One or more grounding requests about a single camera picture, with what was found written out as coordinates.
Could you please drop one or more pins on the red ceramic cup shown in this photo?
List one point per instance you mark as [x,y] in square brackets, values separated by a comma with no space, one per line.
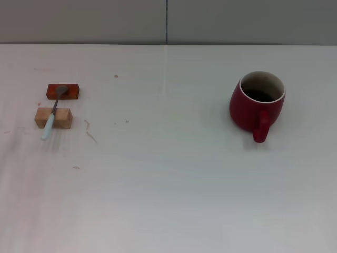
[243,113]

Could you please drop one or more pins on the red-brown wooden block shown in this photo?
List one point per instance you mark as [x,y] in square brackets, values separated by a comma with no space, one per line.
[73,91]

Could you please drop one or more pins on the light wooden block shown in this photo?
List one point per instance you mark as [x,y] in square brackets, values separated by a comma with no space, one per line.
[63,117]

